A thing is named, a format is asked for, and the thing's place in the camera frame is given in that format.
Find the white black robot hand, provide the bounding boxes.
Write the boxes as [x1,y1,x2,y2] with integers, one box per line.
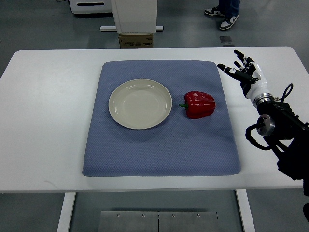
[217,50,273,107]

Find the red bell pepper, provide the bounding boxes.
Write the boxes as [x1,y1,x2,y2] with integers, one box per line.
[179,91,216,119]

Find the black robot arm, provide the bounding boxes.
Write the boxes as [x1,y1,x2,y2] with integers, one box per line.
[245,83,309,196]

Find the grey metal floor plate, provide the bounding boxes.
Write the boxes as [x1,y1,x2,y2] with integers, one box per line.
[219,36,233,44]

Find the cream round plate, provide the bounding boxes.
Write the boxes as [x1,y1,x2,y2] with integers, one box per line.
[108,79,172,130]

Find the left black white sneaker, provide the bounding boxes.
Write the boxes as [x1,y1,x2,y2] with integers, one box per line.
[219,15,239,31]

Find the black white sneaker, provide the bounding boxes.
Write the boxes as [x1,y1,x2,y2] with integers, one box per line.
[204,6,225,17]
[219,15,239,31]

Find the blue jeans legs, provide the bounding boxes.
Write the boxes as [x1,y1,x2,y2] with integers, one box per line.
[218,0,240,18]

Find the right black white sneaker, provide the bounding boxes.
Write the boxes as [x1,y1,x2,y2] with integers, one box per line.
[204,6,225,17]

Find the blue quilted mat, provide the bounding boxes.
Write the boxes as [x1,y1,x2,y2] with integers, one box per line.
[83,60,241,177]

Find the white right table leg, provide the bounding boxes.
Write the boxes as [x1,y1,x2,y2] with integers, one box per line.
[235,189,256,232]

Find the white table leg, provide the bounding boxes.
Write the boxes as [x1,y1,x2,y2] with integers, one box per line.
[57,192,76,232]
[235,189,256,232]

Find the cardboard box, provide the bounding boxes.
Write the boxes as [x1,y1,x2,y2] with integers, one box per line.
[118,34,154,49]

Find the white machine column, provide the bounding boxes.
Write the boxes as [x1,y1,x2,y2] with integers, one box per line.
[100,0,164,34]

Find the white cabinet with slot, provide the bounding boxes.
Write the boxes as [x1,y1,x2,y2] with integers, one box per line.
[68,0,112,16]

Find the white left table leg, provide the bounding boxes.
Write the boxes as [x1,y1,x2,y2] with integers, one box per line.
[57,192,76,232]

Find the metal base plate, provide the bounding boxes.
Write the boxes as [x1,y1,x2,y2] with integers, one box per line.
[98,211,220,232]

